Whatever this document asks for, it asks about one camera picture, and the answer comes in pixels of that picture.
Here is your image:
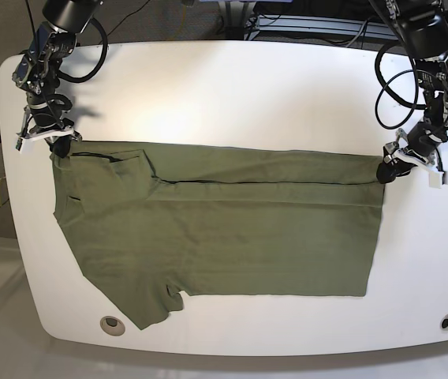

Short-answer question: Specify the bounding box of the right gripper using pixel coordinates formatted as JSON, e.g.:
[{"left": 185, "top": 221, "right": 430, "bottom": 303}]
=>
[{"left": 21, "top": 94, "right": 80, "bottom": 158}]

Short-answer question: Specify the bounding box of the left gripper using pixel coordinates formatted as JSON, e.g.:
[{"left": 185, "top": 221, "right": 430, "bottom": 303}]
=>
[{"left": 376, "top": 121, "right": 448, "bottom": 185}]

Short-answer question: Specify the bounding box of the olive green T-shirt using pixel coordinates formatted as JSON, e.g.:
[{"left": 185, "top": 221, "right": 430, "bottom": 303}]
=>
[{"left": 51, "top": 141, "right": 385, "bottom": 329}]

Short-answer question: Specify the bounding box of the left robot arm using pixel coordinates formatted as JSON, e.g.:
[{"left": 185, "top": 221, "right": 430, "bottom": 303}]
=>
[{"left": 371, "top": 1, "right": 448, "bottom": 188}]

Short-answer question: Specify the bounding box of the grey metal table leg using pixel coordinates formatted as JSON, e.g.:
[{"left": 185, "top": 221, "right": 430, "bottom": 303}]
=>
[{"left": 218, "top": 1, "right": 256, "bottom": 40}]

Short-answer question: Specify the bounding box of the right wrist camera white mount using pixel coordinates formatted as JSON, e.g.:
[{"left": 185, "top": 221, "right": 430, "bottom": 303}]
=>
[{"left": 15, "top": 106, "right": 82, "bottom": 152}]

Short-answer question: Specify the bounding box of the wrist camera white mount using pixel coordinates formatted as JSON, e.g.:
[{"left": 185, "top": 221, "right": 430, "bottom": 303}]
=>
[
  {"left": 383, "top": 128, "right": 448, "bottom": 189},
  {"left": 15, "top": 106, "right": 82, "bottom": 152}
]

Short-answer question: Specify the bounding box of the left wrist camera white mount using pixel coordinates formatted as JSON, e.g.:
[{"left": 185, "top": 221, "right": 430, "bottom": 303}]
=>
[{"left": 383, "top": 128, "right": 448, "bottom": 189}]

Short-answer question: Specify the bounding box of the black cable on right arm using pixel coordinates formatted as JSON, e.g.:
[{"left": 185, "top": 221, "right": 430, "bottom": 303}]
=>
[{"left": 56, "top": 15, "right": 110, "bottom": 84}]

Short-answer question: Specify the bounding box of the left table cable grommet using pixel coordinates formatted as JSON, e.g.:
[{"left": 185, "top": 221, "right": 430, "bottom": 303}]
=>
[{"left": 100, "top": 316, "right": 125, "bottom": 336}]

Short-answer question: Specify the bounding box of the aluminium frame rail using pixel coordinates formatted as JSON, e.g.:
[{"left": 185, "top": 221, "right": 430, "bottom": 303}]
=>
[{"left": 246, "top": 15, "right": 397, "bottom": 47}]

